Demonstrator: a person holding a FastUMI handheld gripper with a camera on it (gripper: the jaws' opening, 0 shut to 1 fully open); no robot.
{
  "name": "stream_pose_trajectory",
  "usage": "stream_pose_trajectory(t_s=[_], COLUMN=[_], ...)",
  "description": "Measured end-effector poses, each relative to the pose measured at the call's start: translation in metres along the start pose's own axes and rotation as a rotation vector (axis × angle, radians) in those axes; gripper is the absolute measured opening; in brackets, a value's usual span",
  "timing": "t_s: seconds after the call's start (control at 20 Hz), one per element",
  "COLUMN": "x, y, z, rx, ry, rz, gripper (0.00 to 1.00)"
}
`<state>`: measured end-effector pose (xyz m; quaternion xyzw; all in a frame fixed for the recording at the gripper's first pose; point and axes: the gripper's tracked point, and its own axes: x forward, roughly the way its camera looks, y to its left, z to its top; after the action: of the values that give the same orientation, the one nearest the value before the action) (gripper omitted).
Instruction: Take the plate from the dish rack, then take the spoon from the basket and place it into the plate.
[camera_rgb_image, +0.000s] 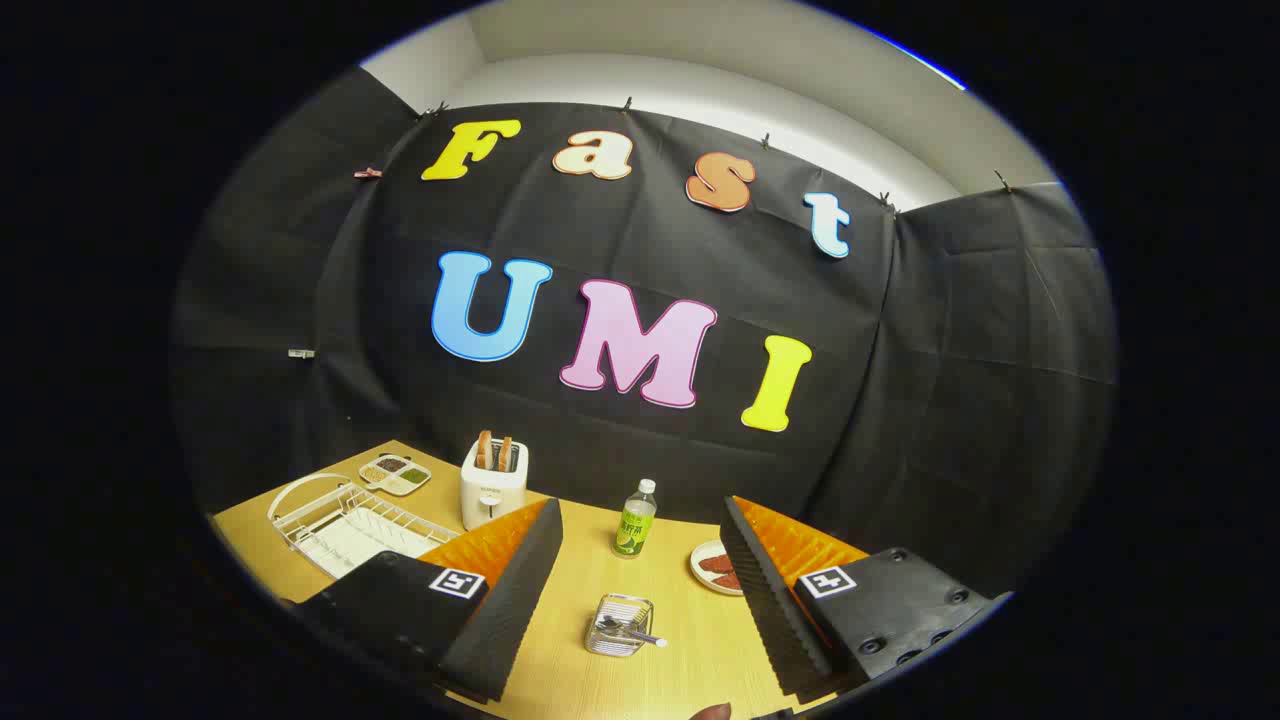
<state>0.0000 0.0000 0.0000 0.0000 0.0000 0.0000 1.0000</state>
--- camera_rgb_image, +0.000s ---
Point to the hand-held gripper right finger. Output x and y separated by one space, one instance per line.
760 600

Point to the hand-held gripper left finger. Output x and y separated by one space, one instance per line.
520 590

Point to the metal spoon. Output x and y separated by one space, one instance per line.
640 634

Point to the white plate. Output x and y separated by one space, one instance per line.
700 572

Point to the red meat piece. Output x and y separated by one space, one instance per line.
729 581
716 564

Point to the white toaster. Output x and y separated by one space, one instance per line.
490 495

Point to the green label drink bottle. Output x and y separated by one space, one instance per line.
634 525

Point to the toast slice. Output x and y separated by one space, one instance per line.
505 454
484 450

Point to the white divided seasoning tray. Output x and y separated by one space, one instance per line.
395 473

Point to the black backdrop cloth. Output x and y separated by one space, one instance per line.
900 350

